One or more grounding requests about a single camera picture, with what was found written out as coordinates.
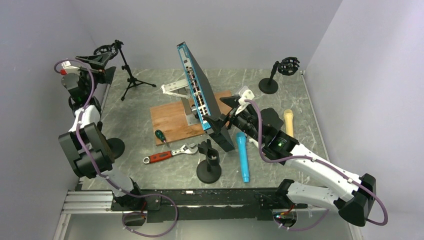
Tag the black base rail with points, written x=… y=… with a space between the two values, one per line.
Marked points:
x=208 y=204

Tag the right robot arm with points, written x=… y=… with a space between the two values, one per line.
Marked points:
x=351 y=195

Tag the blue microphone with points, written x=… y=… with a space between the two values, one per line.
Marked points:
x=241 y=141

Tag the aluminium frame rail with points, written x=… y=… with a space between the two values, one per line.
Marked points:
x=85 y=215

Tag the black stand of green microphone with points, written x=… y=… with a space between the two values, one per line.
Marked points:
x=209 y=170

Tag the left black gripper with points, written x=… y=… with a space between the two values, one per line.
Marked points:
x=99 y=61

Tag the beige microphone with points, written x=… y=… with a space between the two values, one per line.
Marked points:
x=288 y=118

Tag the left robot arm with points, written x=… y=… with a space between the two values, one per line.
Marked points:
x=89 y=153

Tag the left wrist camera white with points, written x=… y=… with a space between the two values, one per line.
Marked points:
x=68 y=68

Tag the black round-base mic stand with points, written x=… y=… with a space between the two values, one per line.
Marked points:
x=117 y=146

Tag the blue black network switch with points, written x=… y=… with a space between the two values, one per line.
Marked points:
x=203 y=97

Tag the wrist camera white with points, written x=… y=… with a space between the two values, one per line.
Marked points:
x=68 y=68
x=243 y=94

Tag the green handle screwdriver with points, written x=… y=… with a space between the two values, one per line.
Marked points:
x=161 y=136

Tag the black tripod mic stand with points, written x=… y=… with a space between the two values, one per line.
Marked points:
x=115 y=48

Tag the wooden board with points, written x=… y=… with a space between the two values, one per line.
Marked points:
x=174 y=122

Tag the metal bracket holder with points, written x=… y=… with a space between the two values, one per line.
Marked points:
x=180 y=88

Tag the white plastic faucet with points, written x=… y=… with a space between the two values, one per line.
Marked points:
x=252 y=141

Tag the adjustable wrench red handle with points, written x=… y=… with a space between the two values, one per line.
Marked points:
x=188 y=149

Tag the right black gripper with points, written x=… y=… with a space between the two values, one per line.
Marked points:
x=231 y=101

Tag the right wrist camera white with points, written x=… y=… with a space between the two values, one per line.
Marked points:
x=243 y=94

